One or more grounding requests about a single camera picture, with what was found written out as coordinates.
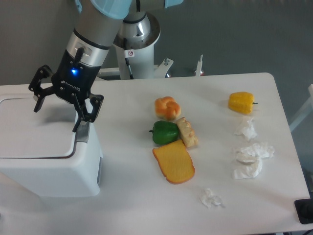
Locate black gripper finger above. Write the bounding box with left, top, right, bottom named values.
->
left=71, top=93, right=104, bottom=133
left=28, top=65, right=55, bottom=113

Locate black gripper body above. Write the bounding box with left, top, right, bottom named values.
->
left=51, top=50, right=100, bottom=104

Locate white trash can lid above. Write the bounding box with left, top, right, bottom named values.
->
left=0, top=94, right=76, bottom=159

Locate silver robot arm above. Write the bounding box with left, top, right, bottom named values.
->
left=29, top=0, right=180, bottom=129

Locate white trash can body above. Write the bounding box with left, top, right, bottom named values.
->
left=0, top=84, right=104, bottom=198

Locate knotted bread roll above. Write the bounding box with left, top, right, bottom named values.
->
left=155, top=96, right=181, bottom=121

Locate green bell pepper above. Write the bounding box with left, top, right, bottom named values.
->
left=149, top=120, right=179, bottom=145

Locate beige pastry piece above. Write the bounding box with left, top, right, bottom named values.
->
left=176, top=117, right=199, bottom=148

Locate orange toast slice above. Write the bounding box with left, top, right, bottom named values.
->
left=152, top=140, right=195, bottom=184

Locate yellow bell pepper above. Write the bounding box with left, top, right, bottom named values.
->
left=228, top=92, right=258, bottom=115

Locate small crumpled white tissue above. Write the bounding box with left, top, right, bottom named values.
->
left=199, top=188, right=225, bottom=209

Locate crumpled white tissue top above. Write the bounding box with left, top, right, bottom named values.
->
left=234, top=117, right=257, bottom=142

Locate crumpled white tissue lower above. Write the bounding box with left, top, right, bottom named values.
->
left=232, top=158, right=263, bottom=180

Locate crumpled white tissue middle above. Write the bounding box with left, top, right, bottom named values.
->
left=235, top=142, right=275, bottom=164

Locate black device at edge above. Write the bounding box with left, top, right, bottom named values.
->
left=294, top=199, right=313, bottom=224

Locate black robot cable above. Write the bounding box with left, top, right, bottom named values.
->
left=123, top=38, right=134, bottom=80

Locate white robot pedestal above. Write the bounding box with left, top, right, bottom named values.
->
left=98, top=12, right=174, bottom=80

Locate white frame at right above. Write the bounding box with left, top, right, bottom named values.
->
left=289, top=84, right=313, bottom=132

